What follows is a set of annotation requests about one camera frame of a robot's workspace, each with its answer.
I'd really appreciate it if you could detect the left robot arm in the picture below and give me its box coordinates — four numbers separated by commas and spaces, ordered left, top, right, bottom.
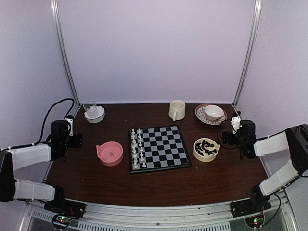
0, 117, 86, 218

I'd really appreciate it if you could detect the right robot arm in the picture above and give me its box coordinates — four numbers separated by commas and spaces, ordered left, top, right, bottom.
222, 117, 308, 213

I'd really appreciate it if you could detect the black chess pieces pile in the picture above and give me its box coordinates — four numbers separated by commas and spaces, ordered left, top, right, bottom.
194, 140, 217, 156

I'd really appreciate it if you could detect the black white chess board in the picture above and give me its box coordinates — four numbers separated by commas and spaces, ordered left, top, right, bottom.
128, 125, 192, 174

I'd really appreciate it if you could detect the cream bowl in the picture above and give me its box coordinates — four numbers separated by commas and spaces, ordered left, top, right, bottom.
192, 138, 220, 163

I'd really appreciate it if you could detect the pink bowl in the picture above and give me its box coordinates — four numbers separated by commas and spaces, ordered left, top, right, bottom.
96, 141, 123, 167

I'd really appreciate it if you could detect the patterned saucer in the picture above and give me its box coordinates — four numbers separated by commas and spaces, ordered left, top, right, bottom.
195, 104, 227, 126

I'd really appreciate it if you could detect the clear glass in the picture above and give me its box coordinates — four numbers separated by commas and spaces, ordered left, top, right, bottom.
83, 100, 97, 117

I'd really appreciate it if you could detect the cream ribbed mug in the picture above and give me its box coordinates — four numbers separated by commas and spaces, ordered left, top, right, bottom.
168, 100, 186, 121

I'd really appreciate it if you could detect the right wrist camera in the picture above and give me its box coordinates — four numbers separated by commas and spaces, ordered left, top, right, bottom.
231, 116, 241, 134

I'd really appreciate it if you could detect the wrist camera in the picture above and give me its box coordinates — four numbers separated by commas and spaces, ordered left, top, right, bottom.
64, 115, 74, 136
231, 116, 241, 134

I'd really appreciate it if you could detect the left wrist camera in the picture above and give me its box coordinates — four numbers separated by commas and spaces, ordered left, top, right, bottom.
64, 115, 74, 136

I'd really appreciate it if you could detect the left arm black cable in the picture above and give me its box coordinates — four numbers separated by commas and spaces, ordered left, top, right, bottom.
33, 98, 75, 146

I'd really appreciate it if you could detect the left aluminium frame post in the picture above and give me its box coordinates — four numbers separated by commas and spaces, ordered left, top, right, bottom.
50, 0, 80, 107

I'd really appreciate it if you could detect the aluminium frame post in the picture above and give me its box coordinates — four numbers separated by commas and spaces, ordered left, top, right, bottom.
50, 0, 80, 107
232, 0, 262, 108

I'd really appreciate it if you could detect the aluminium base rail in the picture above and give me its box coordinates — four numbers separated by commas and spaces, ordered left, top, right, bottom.
17, 191, 299, 231

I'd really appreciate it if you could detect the right aluminium frame post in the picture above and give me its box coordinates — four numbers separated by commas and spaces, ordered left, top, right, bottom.
232, 0, 262, 108

